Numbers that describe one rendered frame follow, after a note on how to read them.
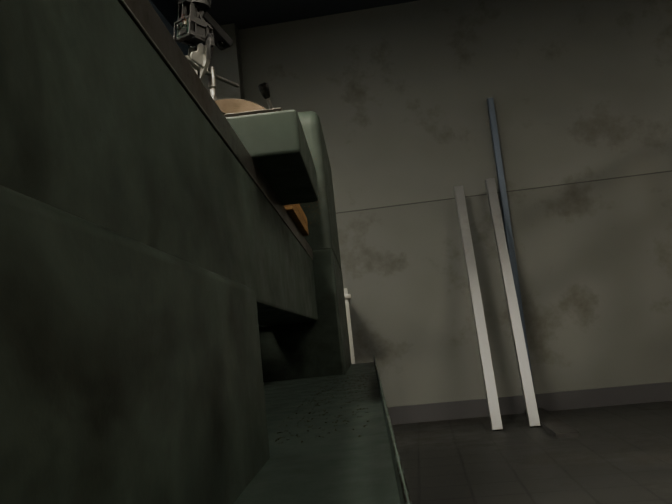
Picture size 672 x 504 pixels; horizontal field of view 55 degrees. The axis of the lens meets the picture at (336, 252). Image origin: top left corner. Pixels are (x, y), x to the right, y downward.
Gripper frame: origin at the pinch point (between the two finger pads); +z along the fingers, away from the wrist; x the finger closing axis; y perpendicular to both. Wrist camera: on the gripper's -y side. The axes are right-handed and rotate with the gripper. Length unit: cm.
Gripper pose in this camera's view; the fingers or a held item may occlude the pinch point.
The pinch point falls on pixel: (201, 75)
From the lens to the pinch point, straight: 187.6
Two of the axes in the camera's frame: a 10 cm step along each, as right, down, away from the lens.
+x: 7.7, -0.7, -6.4
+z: 0.0, 9.9, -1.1
